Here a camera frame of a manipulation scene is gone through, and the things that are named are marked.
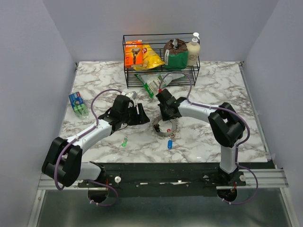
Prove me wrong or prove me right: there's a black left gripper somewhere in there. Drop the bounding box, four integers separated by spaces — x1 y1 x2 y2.
121 103 150 126

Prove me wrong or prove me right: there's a black head car key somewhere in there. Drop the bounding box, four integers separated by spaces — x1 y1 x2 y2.
153 124 160 132

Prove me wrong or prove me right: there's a blue key tag with keys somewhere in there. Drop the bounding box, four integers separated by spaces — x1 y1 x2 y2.
167 134 175 149

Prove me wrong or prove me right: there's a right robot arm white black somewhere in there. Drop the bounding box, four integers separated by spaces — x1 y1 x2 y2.
156 89 245 185

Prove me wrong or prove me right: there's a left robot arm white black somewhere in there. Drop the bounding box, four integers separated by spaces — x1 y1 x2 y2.
42 95 150 187

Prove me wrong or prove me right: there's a green white plastic pouch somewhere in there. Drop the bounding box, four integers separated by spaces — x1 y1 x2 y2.
135 73 184 98

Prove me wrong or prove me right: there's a green key tag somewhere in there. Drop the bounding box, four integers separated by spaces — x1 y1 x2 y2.
120 137 128 147

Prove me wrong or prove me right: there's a yellow snack bag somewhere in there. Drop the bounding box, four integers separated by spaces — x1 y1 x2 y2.
134 44 165 71

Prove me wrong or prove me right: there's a brown green bag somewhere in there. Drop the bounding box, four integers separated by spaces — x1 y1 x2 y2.
163 38 188 70

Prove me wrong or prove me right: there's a cream lotion pump bottle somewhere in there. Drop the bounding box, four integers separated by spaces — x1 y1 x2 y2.
187 32 200 66

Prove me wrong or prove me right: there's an orange razor package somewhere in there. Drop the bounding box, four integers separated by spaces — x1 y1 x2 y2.
125 40 143 69

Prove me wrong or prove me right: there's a blue green toothpaste box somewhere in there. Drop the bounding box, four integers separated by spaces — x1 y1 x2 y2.
69 92 89 117

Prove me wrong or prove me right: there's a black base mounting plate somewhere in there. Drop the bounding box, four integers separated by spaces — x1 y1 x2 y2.
48 162 276 198

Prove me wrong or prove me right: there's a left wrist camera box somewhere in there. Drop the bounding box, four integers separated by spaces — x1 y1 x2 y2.
121 91 137 100

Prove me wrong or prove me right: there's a black wire shelf rack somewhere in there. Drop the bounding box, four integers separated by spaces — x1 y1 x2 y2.
123 33 201 89

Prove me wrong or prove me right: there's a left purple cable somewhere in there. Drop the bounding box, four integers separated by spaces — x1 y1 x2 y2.
54 88 124 208

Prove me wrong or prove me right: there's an aluminium rail frame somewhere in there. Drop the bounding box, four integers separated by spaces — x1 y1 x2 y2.
36 162 288 213

